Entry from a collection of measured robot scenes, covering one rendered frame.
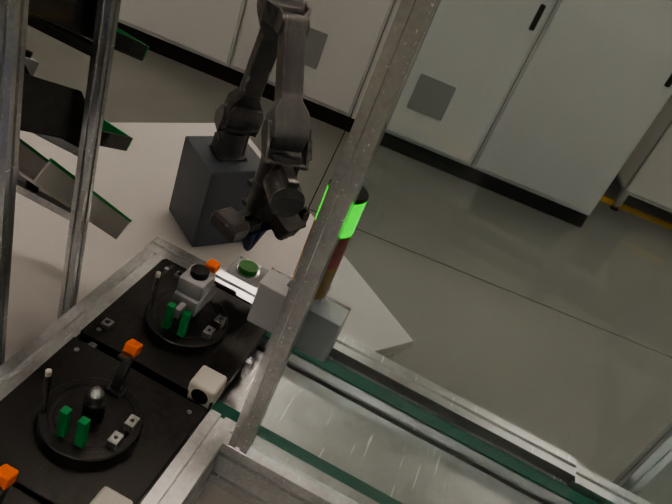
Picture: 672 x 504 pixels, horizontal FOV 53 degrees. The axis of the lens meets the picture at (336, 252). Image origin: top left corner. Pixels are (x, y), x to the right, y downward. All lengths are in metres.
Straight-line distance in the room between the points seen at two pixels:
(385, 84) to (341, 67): 3.44
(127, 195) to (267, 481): 0.82
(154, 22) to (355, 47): 1.23
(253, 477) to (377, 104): 0.62
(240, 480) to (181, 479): 0.12
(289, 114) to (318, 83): 3.07
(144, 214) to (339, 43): 2.67
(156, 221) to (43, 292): 0.34
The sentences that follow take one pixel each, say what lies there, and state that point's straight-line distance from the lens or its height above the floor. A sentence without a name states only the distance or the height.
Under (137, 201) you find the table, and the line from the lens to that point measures 1.62.
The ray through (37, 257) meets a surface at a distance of 1.43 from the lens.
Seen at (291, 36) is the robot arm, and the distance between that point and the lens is 1.17.
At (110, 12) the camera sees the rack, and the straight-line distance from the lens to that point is 0.96.
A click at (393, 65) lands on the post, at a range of 0.68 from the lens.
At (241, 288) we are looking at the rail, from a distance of 1.30.
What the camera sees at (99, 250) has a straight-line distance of 1.47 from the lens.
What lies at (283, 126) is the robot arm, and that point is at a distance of 1.10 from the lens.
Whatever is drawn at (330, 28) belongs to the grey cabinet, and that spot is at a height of 0.57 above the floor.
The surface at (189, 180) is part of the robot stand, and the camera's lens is 1.50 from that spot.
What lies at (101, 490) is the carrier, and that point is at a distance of 0.95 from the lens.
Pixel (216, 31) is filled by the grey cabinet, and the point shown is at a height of 0.29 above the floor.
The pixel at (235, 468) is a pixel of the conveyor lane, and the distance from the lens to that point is 1.08.
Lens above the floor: 1.80
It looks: 34 degrees down
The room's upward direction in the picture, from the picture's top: 23 degrees clockwise
